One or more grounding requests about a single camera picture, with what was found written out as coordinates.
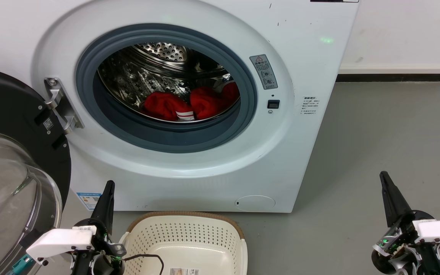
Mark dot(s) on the white text sticker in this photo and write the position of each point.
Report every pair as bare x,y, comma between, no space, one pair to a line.
310,105

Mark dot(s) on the black door latch socket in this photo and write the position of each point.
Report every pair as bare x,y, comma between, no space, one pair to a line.
273,104

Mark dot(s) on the black glass washer door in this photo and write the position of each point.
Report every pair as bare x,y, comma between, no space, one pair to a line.
6,114

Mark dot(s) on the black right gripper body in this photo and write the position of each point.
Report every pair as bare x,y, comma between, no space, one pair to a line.
399,248

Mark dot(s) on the white front-load washing machine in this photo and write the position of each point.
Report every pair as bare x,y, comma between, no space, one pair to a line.
288,160

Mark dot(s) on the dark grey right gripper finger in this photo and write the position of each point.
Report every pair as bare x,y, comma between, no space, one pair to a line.
395,206

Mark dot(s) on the grey warning label sticker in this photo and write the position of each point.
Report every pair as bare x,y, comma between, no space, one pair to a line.
264,71

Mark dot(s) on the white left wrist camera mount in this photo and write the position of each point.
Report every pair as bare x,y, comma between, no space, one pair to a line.
61,240

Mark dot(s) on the small QR code sticker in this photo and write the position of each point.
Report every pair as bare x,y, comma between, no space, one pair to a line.
48,123

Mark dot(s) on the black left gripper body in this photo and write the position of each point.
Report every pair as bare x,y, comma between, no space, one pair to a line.
107,261

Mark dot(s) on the black baseboard strip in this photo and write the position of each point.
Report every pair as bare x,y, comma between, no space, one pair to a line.
392,77

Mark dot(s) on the printed label with barcode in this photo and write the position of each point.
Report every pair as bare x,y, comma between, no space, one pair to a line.
184,272

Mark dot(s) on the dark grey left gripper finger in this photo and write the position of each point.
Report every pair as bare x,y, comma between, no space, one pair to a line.
106,208

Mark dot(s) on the white wall baseboard ledge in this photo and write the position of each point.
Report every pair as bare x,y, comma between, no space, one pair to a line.
395,68

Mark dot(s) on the blue energy label sticker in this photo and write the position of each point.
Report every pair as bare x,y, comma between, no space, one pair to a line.
89,200

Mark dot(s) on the cream plastic laundry basket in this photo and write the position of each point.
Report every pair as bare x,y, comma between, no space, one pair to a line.
189,236

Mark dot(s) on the perforated steel drum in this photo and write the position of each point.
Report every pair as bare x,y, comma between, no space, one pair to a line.
128,80

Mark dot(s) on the metal door hinge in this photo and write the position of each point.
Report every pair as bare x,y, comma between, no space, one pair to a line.
65,110

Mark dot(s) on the red garment with white trim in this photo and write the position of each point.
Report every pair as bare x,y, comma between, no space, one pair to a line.
162,105

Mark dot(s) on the grey rubber door gasket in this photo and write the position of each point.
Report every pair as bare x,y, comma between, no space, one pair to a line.
166,137

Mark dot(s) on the round white filter cover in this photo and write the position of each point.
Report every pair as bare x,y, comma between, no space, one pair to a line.
255,203

